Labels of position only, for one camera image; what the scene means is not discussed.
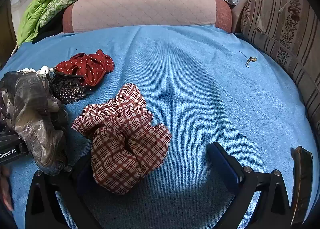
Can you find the sheer black organza scrunchie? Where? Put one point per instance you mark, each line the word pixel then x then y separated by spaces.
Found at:
pixel 32 114

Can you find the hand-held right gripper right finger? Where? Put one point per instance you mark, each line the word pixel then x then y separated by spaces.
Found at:
pixel 221 161

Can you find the pink quilted cushion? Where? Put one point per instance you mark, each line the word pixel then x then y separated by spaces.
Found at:
pixel 142 9

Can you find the small gold pendant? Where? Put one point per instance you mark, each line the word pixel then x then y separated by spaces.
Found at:
pixel 251 59

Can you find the red polka dot scrunchie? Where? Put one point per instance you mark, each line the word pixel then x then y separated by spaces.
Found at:
pixel 87 66

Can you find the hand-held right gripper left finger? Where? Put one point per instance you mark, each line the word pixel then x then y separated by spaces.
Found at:
pixel 83 176

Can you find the green quilt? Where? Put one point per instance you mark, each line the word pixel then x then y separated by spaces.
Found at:
pixel 47 2

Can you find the blue blanket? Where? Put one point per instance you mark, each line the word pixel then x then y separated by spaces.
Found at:
pixel 200 99

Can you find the red white plaid scrunchie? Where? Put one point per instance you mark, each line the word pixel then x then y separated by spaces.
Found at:
pixel 125 136

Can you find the person's left hand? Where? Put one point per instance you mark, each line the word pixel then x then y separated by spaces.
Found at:
pixel 5 186

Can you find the black beaded scrunchie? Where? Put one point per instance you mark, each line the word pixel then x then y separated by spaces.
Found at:
pixel 67 91

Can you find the striped floral cushion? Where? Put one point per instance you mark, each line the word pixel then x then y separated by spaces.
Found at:
pixel 285 26

